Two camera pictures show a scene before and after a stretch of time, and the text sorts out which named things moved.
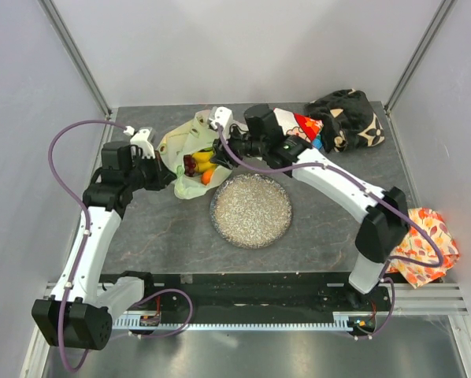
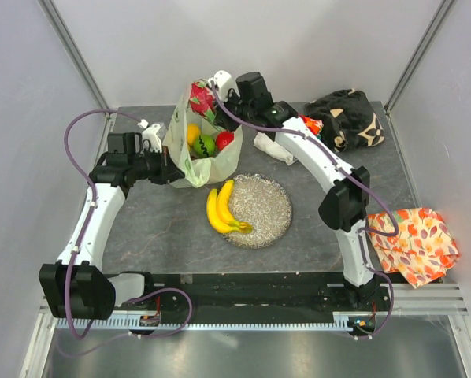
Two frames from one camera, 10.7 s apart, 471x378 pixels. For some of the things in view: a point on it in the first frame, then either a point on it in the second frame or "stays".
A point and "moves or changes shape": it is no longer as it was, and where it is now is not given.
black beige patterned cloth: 347,117 stays
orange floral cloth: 417,246 stays
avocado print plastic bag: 185,138 moves or changes shape
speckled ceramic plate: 251,211 stays
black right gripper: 223,156 → 221,120
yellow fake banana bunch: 202,161 → 219,213
